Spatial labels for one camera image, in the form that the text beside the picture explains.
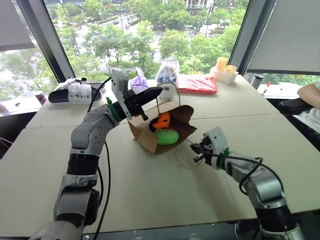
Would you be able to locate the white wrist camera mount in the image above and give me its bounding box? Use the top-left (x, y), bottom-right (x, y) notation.
top-left (110, 69), bottom-right (134, 121)
top-left (202, 126), bottom-right (230, 158)

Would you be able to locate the short yellow cup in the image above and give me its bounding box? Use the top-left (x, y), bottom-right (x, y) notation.
top-left (225, 64), bottom-right (238, 76)

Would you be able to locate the person's white shirt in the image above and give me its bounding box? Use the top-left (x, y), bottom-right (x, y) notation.
top-left (297, 82), bottom-right (320, 134)

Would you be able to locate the small white box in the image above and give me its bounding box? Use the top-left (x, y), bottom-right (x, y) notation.
top-left (157, 82), bottom-right (179, 101)

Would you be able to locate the tall yellow cup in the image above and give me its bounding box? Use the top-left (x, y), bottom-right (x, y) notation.
top-left (215, 56), bottom-right (229, 73)

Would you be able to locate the black slipper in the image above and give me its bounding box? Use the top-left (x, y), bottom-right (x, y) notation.
top-left (47, 87), bottom-right (103, 104)

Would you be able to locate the white plastic holder block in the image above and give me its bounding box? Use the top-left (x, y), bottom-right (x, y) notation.
top-left (66, 77), bottom-right (92, 105)

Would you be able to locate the red and white can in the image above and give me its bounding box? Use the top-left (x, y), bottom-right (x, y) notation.
top-left (33, 90), bottom-right (48, 106)

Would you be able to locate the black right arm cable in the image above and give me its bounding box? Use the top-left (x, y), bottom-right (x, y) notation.
top-left (211, 153), bottom-right (285, 196)

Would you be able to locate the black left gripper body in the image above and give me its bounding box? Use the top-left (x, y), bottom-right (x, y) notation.
top-left (123, 89), bottom-right (149, 121)

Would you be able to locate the green wrist clamp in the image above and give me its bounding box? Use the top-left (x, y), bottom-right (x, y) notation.
top-left (215, 147), bottom-right (231, 170)
top-left (105, 96), bottom-right (121, 123)

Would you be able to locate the green right wrist clamp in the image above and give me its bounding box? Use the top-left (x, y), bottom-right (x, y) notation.
top-left (215, 147), bottom-right (231, 170)

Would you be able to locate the green plush toy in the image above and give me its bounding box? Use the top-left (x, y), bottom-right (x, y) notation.
top-left (153, 128), bottom-right (180, 146)

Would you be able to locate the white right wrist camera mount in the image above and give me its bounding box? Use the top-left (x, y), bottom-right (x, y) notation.
top-left (202, 126), bottom-right (230, 158)

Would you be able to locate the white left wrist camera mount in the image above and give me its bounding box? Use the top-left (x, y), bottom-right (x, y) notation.
top-left (110, 69), bottom-right (134, 121)

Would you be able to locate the black office chair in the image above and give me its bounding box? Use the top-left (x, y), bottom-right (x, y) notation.
top-left (278, 97), bottom-right (320, 152)

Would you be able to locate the brown paper bag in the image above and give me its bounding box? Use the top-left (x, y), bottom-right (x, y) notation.
top-left (126, 81), bottom-right (199, 169)

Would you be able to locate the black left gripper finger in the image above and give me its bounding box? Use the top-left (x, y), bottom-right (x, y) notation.
top-left (139, 93), bottom-right (161, 104)
top-left (136, 86), bottom-right (164, 99)

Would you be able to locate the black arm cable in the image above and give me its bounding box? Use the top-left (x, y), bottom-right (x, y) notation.
top-left (86, 76), bottom-right (113, 240)
top-left (211, 153), bottom-right (285, 196)

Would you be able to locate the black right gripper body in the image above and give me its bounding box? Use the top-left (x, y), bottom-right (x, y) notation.
top-left (198, 138), bottom-right (214, 164)

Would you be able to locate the green left wrist clamp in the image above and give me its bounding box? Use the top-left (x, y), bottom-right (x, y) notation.
top-left (105, 96), bottom-right (121, 123)

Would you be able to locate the orange plush toy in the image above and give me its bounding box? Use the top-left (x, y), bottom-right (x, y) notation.
top-left (149, 112), bottom-right (172, 132)

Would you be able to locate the clear plastic bag with items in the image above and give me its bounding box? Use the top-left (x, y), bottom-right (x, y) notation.
top-left (155, 58), bottom-right (180, 87)

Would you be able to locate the purple gift pouch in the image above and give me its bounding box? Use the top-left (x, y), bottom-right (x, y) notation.
top-left (130, 74), bottom-right (150, 93)

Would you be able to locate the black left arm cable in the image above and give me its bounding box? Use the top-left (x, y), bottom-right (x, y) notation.
top-left (86, 76), bottom-right (113, 240)

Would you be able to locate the white cup tray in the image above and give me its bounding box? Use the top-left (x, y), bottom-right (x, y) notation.
top-left (209, 65), bottom-right (240, 86)

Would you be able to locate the red folded plastic bag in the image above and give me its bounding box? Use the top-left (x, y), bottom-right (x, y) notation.
top-left (177, 75), bottom-right (218, 96)

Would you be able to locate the grey tumbler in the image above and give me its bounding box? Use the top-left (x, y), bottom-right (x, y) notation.
top-left (250, 73), bottom-right (265, 90)

